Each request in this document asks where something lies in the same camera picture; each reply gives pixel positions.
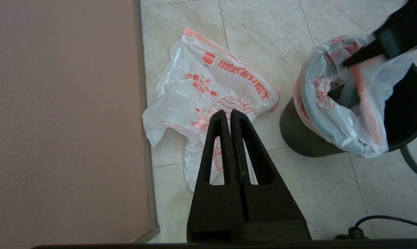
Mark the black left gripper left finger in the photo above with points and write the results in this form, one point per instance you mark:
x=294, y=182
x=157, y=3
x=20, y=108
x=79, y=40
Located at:
x=215, y=207

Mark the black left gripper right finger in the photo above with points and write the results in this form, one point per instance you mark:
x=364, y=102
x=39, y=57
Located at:
x=270, y=207

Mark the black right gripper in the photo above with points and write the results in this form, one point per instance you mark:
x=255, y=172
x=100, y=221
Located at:
x=414, y=24

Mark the used white red-print trash bag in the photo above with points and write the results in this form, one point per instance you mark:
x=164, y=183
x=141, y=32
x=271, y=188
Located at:
x=346, y=124

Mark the black trash bin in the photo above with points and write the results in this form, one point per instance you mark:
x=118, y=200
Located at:
x=298, y=135

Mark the fresh white red-print trash bag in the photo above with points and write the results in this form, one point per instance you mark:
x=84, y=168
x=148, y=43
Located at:
x=194, y=90

